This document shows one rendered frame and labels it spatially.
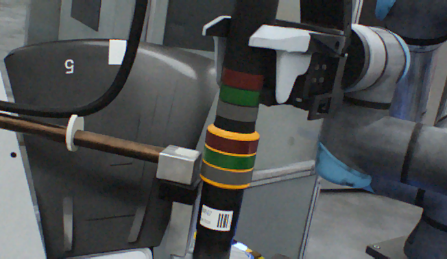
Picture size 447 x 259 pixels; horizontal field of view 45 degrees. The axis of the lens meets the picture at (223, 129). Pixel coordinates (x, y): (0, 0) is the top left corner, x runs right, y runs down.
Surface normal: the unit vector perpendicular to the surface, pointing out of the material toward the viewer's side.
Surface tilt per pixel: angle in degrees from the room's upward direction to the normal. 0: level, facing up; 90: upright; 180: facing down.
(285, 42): 90
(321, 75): 90
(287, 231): 90
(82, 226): 56
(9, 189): 50
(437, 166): 87
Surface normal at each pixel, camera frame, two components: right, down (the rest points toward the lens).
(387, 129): -0.21, -0.57
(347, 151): -0.37, 0.25
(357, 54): -0.57, 0.10
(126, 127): 0.04, -0.48
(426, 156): -0.41, -0.08
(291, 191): 0.69, 0.29
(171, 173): -0.18, 0.21
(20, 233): 0.64, -0.40
